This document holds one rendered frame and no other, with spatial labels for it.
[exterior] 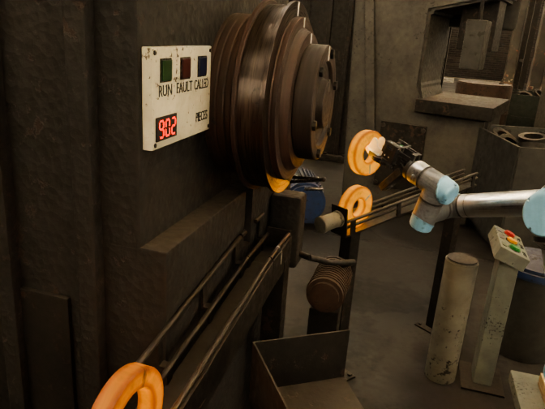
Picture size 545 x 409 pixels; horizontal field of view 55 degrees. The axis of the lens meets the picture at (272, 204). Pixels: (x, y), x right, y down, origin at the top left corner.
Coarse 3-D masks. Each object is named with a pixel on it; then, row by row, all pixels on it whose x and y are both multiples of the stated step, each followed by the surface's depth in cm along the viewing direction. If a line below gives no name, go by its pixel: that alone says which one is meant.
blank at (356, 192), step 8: (344, 192) 183; (352, 192) 181; (360, 192) 184; (368, 192) 187; (344, 200) 181; (352, 200) 182; (360, 200) 188; (368, 200) 189; (352, 208) 183; (360, 208) 189; (368, 208) 190; (352, 216) 185; (360, 224) 189
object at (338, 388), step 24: (312, 336) 103; (336, 336) 105; (264, 360) 102; (288, 360) 103; (312, 360) 105; (336, 360) 107; (264, 384) 93; (288, 384) 105; (312, 384) 106; (336, 384) 107; (264, 408) 94; (288, 408) 83; (312, 408) 100; (336, 408) 101; (360, 408) 101
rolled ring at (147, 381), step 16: (128, 368) 80; (144, 368) 81; (112, 384) 77; (128, 384) 77; (144, 384) 82; (160, 384) 87; (96, 400) 75; (112, 400) 74; (128, 400) 78; (144, 400) 87; (160, 400) 88
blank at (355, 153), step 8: (360, 136) 174; (368, 136) 175; (376, 136) 178; (352, 144) 174; (360, 144) 174; (352, 152) 174; (360, 152) 175; (352, 160) 175; (360, 160) 176; (368, 160) 181; (352, 168) 177; (360, 168) 177; (368, 168) 179; (376, 168) 182
